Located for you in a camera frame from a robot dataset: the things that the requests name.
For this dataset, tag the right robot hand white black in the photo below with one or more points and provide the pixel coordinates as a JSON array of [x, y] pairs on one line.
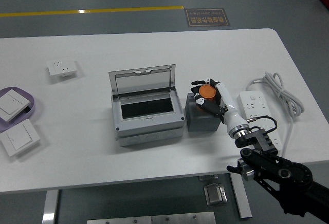
[[232, 117]]

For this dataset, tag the orange cylinder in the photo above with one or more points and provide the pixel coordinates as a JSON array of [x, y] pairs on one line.
[[207, 92]]

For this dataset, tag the grey electrical box clear lid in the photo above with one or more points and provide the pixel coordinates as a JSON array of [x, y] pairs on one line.
[[149, 127]]

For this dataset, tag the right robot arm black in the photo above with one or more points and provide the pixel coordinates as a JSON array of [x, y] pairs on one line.
[[285, 174]]

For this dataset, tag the grey cube with round hole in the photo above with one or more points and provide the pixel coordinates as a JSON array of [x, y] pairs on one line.
[[203, 123]]

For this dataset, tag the metal floor outlet box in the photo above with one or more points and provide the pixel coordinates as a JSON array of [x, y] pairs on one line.
[[214, 194]]

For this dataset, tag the white table leg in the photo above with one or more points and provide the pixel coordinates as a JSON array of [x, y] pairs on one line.
[[50, 207], [242, 201]]

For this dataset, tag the brown floor sign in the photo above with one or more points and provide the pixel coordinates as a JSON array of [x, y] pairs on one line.
[[207, 17]]

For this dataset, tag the yellow floor tape line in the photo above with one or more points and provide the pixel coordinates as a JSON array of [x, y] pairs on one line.
[[102, 10]]

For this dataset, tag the purple tray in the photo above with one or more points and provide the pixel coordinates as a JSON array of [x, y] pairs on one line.
[[31, 105]]

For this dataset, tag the metal table bracket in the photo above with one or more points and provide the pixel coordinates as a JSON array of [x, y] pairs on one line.
[[208, 177]]

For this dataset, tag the metal base plate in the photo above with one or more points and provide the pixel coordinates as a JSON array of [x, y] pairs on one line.
[[119, 220], [183, 218]]

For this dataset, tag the white wall socket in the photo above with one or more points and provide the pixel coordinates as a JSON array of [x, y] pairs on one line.
[[61, 66]]

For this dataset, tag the white wall switch panel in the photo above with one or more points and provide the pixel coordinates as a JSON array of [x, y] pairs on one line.
[[19, 138], [11, 104]]

